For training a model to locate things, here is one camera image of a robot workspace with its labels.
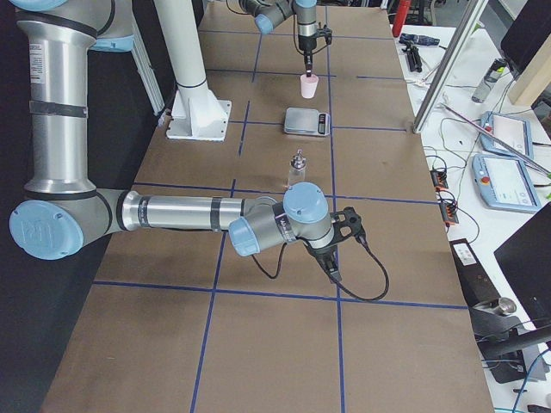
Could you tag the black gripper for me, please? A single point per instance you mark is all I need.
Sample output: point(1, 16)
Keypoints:
point(322, 255)
point(306, 44)

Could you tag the pink plastic cup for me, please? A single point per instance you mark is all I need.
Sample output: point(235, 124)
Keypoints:
point(308, 85)

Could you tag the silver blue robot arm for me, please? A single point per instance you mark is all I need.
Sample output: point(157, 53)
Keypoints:
point(269, 16)
point(65, 211)

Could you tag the grey kitchen scale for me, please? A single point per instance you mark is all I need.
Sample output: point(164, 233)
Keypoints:
point(307, 121)

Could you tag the clear glass sauce bottle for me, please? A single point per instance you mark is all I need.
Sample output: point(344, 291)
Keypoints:
point(297, 171)

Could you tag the black folded tripod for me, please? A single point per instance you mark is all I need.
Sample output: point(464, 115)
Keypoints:
point(413, 58)

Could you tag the orange black usb hub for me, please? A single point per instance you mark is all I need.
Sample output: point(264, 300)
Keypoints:
point(439, 179)

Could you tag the black box with label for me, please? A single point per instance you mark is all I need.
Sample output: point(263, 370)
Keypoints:
point(476, 284)

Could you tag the silver metal cylinder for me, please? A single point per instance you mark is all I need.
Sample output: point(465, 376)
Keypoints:
point(505, 307)

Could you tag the near blue teach pendant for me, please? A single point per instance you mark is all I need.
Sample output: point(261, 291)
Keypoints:
point(504, 184)

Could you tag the blue teach pendant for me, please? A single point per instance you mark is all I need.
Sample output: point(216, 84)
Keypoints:
point(504, 184)
point(512, 130)

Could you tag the far blue teach pendant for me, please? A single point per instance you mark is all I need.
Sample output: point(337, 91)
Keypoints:
point(512, 130)

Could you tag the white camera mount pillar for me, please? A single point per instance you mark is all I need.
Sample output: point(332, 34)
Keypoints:
point(196, 113)

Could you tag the aluminium frame post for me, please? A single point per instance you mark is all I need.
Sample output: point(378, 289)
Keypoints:
point(454, 49)

